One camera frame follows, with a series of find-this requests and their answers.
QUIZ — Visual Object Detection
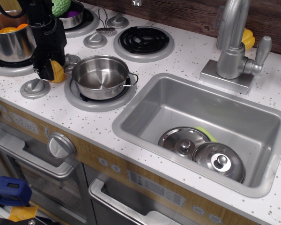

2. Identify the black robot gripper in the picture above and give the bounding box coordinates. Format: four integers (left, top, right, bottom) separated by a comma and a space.
18, 0, 67, 80

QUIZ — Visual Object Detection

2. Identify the yellow toy corn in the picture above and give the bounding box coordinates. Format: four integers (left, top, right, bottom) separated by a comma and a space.
49, 60, 66, 83

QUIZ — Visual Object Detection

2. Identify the silver stove knob front left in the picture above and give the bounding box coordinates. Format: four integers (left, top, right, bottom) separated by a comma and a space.
20, 78, 50, 99

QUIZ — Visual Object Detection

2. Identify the silver stove knob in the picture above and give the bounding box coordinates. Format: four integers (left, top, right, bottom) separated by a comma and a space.
107, 13, 129, 29
20, 78, 50, 99
65, 53, 81, 69
83, 31, 107, 49

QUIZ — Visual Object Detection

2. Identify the silver stove knob centre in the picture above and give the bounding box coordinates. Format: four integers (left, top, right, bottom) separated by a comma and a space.
65, 53, 81, 69

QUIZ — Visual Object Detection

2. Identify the silver stove knob back middle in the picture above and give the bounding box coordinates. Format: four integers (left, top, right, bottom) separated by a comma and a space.
83, 31, 107, 49

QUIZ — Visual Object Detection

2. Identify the silver stove knob back right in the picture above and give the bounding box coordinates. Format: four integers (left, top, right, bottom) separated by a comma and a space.
107, 13, 129, 29

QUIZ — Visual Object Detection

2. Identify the tall steel pot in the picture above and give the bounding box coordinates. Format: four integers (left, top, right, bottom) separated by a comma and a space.
0, 13, 36, 63

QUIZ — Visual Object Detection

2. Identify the small steel saucepan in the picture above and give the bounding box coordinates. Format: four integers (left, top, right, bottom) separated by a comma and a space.
59, 1, 85, 29

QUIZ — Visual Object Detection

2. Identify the orange toy fruit in pot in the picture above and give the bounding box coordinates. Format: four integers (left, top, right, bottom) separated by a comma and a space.
0, 23, 28, 34

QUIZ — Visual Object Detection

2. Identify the purple toy vegetable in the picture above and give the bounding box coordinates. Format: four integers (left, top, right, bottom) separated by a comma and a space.
67, 10, 79, 18

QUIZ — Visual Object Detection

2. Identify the green toy bitter gourd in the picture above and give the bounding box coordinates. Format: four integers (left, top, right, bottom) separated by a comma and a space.
52, 0, 71, 17

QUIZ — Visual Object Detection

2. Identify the metal potato masher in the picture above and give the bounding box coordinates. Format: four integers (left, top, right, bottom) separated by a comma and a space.
96, 8, 117, 37

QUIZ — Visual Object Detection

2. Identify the silver oven dial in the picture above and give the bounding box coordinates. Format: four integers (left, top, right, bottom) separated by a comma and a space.
47, 132, 76, 159

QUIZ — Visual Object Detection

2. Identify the black coil burner back right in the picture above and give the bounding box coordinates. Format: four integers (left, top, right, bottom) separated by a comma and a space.
119, 27, 170, 54

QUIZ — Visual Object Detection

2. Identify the grey sink basin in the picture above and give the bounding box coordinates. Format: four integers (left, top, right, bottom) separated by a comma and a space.
112, 73, 281, 198

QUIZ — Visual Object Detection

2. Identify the blue clamp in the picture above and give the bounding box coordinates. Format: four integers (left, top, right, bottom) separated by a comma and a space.
0, 176, 32, 207

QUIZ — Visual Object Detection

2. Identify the yellow tape piece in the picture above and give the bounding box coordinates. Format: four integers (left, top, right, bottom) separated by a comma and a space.
8, 205, 38, 222

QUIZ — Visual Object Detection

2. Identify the steel pot lid left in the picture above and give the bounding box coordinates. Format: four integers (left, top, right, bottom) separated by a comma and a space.
158, 127, 206, 159

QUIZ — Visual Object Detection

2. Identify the steel pot lid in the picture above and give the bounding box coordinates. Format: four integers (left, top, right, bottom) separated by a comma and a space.
158, 127, 206, 159
192, 142, 246, 183

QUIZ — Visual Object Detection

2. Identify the green toy in sink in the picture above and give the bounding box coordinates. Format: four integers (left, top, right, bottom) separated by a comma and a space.
194, 127, 218, 143

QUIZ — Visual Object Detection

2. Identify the silver toy faucet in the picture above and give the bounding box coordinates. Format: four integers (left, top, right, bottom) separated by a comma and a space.
200, 0, 272, 94

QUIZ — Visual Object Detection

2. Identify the steel pot lid right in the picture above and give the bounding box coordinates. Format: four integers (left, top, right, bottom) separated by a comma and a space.
192, 142, 246, 183

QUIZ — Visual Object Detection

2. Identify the yellow toy bell pepper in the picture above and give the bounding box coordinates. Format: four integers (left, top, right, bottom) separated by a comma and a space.
242, 28, 255, 50

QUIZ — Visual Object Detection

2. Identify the grey burner ring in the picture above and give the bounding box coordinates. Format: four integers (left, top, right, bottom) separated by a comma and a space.
64, 76, 137, 113
64, 8, 100, 38
0, 50, 38, 77

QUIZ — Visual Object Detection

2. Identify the grey burner ring front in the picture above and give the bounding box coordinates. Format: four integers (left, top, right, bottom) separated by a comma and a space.
64, 76, 137, 113

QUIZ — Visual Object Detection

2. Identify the steel pan with handles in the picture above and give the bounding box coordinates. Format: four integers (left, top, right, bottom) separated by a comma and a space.
64, 55, 139, 100

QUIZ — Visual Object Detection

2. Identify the grey burner ring back left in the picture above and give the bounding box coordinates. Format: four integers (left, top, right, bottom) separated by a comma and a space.
64, 8, 100, 38

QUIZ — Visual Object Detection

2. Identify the silver oven door handle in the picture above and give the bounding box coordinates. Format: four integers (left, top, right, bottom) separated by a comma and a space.
0, 129, 75, 181

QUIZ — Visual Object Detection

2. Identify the silver dishwasher door handle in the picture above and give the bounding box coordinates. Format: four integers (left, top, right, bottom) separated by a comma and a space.
89, 179, 178, 225

